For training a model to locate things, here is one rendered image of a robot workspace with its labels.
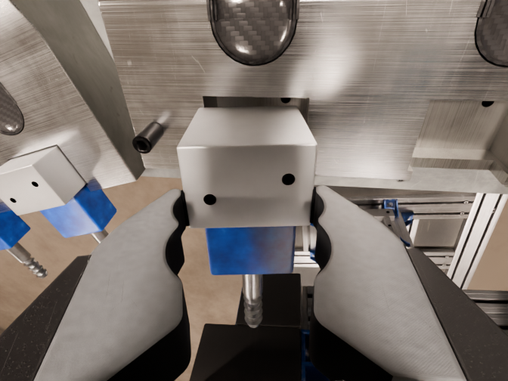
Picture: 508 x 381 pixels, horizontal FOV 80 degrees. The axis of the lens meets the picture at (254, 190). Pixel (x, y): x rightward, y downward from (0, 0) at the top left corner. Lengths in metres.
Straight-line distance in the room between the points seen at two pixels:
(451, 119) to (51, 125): 0.26
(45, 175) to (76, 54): 0.09
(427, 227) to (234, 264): 1.08
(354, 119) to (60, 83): 0.18
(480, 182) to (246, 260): 0.23
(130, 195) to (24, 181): 1.27
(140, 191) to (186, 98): 1.33
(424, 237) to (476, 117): 1.04
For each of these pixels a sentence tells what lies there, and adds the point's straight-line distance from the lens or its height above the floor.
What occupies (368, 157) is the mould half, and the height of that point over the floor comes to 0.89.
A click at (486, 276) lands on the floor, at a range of 1.85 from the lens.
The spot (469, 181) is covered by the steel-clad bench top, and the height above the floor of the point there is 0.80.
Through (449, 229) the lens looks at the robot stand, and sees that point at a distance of 1.24.
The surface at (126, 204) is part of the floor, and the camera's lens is 1.57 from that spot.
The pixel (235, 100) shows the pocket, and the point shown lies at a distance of 0.19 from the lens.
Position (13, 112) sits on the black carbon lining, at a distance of 0.28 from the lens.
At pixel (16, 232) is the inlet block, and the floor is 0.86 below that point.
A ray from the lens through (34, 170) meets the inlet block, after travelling 0.26.
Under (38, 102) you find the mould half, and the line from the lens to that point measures 0.26.
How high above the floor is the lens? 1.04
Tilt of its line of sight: 53 degrees down
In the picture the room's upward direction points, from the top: 168 degrees counter-clockwise
